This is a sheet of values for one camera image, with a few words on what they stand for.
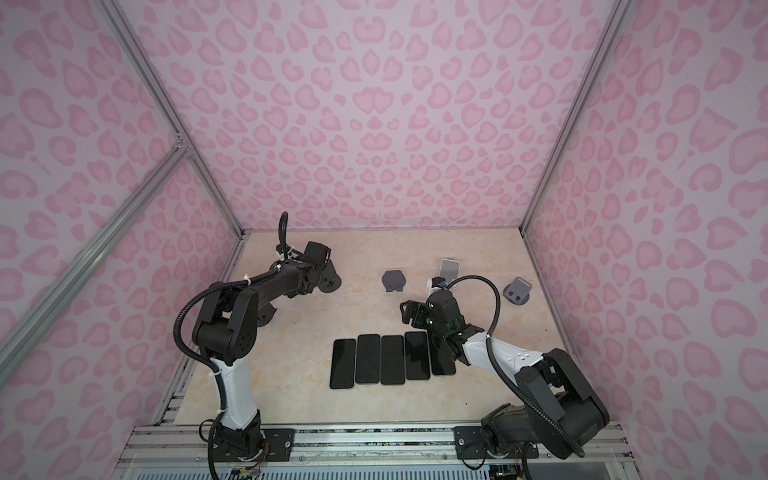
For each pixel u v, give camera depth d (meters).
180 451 0.75
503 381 0.45
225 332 0.53
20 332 0.51
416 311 0.78
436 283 0.79
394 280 1.06
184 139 0.91
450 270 1.01
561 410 0.42
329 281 1.00
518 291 0.98
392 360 0.99
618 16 0.69
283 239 0.77
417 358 1.03
